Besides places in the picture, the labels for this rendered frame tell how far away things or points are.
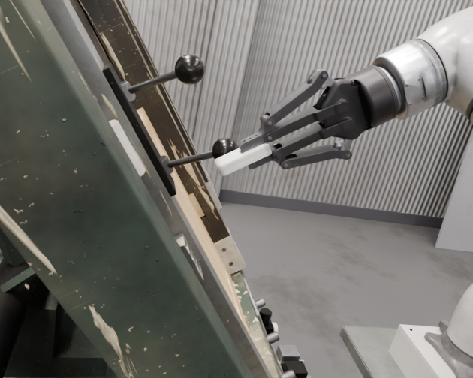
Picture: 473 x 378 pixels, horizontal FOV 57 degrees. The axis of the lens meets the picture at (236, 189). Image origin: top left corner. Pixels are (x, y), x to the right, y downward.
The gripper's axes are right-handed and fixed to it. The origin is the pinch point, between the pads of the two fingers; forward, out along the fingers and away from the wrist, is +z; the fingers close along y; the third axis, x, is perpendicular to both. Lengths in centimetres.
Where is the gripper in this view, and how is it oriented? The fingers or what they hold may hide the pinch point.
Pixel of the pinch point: (242, 157)
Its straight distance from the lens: 56.2
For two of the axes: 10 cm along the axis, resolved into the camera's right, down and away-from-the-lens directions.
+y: 3.7, 8.2, 4.4
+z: -9.1, 4.2, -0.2
